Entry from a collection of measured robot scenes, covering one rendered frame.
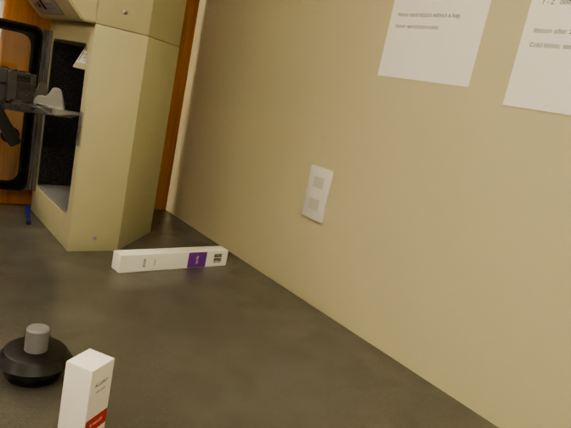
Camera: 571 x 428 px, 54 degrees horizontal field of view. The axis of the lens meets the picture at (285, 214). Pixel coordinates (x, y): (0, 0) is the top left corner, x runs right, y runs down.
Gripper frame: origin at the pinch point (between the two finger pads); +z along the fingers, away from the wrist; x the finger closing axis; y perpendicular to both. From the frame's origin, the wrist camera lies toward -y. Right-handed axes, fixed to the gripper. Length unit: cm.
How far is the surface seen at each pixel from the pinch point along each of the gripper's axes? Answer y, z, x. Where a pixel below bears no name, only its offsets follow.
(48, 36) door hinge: 15.6, -2.5, 15.7
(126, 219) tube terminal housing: -20.6, 10.8, -14.2
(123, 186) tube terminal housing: -12.6, 8.3, -15.9
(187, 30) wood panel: 25.8, 35.6, 21.1
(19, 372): -25, -22, -66
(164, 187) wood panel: -20.4, 36.3, 21.1
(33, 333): -21, -20, -64
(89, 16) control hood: 20.5, -3.3, -16.0
